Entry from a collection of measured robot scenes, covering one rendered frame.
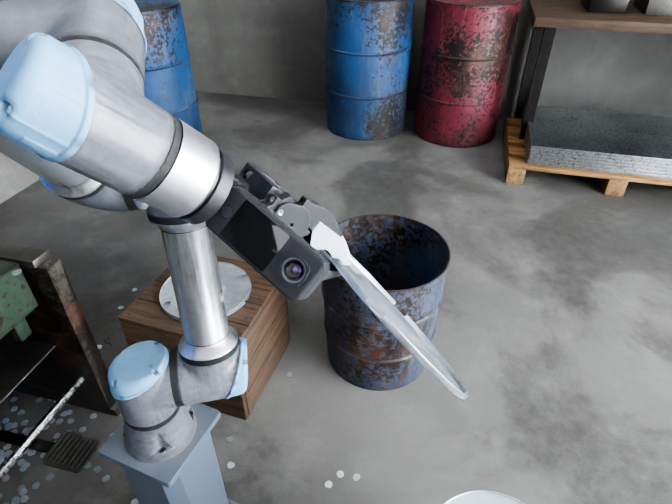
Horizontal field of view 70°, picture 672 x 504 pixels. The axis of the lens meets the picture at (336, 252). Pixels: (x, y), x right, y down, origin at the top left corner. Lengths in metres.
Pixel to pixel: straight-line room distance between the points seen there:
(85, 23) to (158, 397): 0.73
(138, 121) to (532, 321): 1.91
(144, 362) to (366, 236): 1.01
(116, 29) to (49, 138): 0.12
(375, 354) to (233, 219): 1.22
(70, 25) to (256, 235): 0.21
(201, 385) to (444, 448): 0.91
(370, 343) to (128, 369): 0.81
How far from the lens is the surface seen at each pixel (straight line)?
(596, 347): 2.14
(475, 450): 1.69
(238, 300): 1.58
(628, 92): 4.16
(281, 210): 0.46
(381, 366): 1.66
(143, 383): 0.99
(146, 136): 0.39
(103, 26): 0.45
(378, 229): 1.77
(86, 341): 1.64
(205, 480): 1.29
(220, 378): 0.99
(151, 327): 1.58
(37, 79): 0.37
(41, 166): 0.68
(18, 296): 1.50
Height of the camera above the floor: 1.40
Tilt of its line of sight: 36 degrees down
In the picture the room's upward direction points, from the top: straight up
